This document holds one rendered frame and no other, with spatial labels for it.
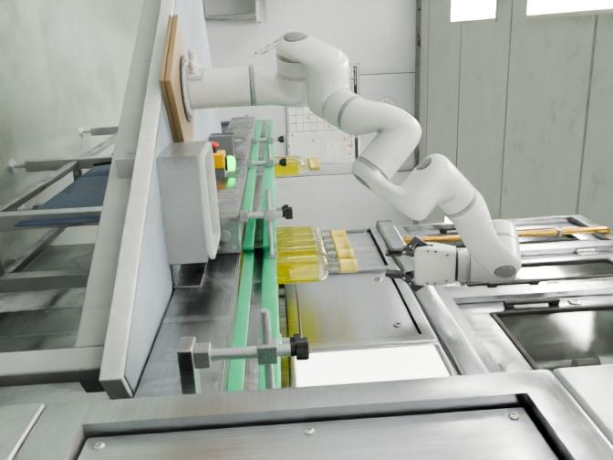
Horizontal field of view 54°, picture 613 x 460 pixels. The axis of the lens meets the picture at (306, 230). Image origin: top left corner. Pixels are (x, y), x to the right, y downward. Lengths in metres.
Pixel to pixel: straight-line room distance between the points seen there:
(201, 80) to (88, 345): 0.70
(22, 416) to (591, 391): 0.52
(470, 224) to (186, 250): 0.60
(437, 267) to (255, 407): 0.96
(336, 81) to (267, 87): 0.18
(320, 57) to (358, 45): 6.07
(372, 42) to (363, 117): 6.14
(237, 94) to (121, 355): 0.73
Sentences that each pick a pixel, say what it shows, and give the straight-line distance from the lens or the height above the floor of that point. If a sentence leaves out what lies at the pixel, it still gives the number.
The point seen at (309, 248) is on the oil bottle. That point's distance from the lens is 1.51.
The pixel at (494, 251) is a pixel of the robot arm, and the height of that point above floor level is 1.44.
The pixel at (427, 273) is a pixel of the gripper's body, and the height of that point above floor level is 1.33.
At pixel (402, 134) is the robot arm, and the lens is 1.29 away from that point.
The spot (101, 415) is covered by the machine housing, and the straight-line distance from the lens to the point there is 0.60.
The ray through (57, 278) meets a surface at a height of 0.39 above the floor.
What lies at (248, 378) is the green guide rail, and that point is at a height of 0.92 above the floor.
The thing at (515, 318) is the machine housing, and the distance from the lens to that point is 1.64.
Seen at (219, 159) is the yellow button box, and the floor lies 0.81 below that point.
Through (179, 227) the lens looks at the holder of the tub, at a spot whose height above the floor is 0.78.
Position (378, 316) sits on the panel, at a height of 1.21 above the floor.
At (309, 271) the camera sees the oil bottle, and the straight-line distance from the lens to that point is 1.45.
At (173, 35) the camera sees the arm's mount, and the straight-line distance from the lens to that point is 1.43.
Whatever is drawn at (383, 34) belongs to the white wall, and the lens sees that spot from 7.44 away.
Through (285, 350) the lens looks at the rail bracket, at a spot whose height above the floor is 0.98.
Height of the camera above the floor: 0.98
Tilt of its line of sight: 2 degrees up
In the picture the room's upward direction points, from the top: 87 degrees clockwise
